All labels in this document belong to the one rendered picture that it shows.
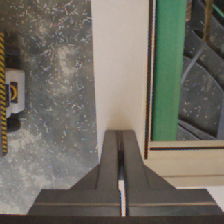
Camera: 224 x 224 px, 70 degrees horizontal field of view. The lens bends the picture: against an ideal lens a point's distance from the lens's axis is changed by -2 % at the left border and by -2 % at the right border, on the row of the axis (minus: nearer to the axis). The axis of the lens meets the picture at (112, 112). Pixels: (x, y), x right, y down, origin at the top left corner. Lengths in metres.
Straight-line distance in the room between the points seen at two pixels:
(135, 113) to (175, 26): 0.12
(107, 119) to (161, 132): 0.11
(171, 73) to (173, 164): 0.12
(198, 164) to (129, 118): 0.13
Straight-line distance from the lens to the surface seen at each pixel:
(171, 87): 0.23
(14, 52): 1.12
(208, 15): 0.95
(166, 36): 0.23
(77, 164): 1.33
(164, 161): 0.24
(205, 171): 0.24
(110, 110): 0.15
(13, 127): 1.21
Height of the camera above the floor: 1.08
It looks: 74 degrees down
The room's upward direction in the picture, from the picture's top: 175 degrees counter-clockwise
